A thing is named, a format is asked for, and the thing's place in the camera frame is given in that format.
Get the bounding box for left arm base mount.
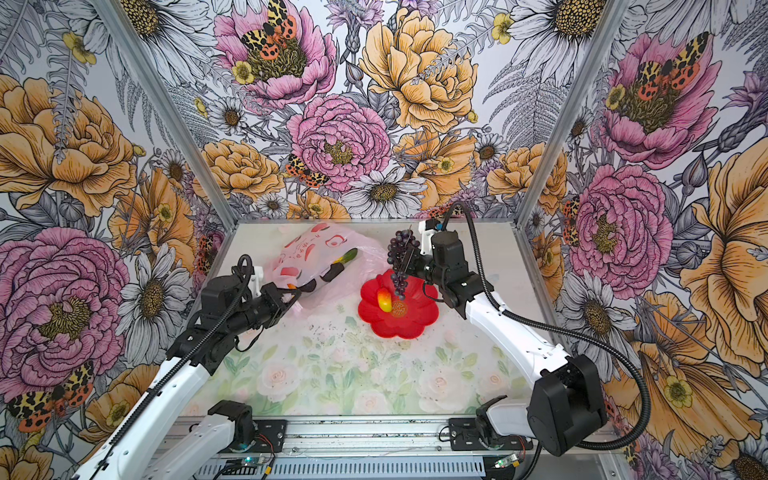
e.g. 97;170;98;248
217;419;288;454

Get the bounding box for green circuit board right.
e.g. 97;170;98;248
493;453;520;469

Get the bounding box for red flower-shaped plate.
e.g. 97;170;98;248
358;269;439;340

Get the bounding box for green circuit board left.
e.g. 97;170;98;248
225;457;270;470

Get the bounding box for dark purple toy grapes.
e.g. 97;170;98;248
387;229;420;300

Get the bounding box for pink plastic bag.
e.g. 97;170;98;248
263;222;389;312

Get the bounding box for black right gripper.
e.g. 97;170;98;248
390;245;447;286

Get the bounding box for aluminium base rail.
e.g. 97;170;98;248
137;413;619;480

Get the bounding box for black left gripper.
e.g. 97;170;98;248
228;283;302;335

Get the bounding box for green circuit board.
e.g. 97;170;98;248
225;457;270;470
493;453;520;469

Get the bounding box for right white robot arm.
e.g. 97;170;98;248
388;229;607;456

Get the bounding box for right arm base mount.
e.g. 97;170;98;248
441;417;534;452

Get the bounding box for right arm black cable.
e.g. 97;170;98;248
440;202;652;480

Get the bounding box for red toy apple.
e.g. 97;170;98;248
377;288;393;313

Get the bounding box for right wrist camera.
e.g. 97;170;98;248
418;219;440;255

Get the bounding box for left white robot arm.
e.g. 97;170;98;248
73;254;346;479

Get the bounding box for green yellow toy mango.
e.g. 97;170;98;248
336;248;358;265

